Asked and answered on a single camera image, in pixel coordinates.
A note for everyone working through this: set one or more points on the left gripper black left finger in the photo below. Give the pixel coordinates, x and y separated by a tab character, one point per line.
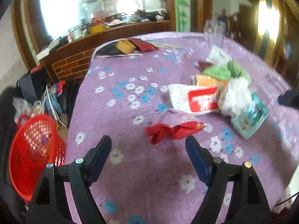
49	203

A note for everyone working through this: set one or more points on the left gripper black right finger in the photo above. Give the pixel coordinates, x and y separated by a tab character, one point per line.
247	203

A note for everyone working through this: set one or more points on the teal snack wrapper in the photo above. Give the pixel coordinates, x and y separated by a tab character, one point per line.
247	123

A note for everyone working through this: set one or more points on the green knitted cloth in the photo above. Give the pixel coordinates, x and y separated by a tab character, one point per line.
227	72

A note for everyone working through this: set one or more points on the red white wet wipe pack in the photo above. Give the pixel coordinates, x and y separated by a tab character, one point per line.
194	100

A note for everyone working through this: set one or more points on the orange box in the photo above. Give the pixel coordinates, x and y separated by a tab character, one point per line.
206	81

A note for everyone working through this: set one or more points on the red wrapper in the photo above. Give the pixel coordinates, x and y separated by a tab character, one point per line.
161	131

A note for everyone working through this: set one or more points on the white medicine box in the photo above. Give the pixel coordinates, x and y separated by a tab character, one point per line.
218	57

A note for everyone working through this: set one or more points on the red plastic basket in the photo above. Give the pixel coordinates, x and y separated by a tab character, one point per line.
35	144

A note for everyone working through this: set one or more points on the dark blue paper bag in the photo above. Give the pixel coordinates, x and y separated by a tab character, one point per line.
33	85

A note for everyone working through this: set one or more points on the purple floral tablecloth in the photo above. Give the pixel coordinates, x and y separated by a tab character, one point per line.
145	183

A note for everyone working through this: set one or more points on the wooden brick counter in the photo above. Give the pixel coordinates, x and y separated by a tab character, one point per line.
72	61

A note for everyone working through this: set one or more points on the wooden chopstick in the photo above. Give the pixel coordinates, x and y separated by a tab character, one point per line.
122	55

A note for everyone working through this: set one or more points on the yellow box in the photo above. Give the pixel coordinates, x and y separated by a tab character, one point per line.
125	46

